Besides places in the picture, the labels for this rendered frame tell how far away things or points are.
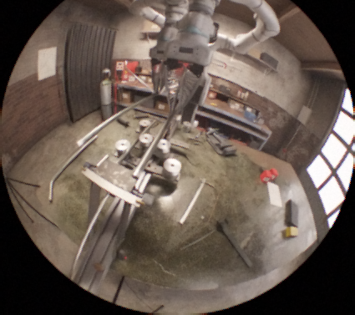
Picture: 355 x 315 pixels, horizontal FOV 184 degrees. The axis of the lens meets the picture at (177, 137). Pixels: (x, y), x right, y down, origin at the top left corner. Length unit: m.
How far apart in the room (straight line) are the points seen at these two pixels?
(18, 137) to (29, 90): 0.87
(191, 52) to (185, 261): 0.48
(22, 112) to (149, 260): 2.79
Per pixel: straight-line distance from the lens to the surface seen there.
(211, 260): 0.38
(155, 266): 0.34
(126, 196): 0.19
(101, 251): 0.33
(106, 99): 2.18
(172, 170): 0.31
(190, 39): 0.24
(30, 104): 2.80
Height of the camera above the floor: 1.21
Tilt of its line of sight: 35 degrees down
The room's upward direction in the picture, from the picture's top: 15 degrees clockwise
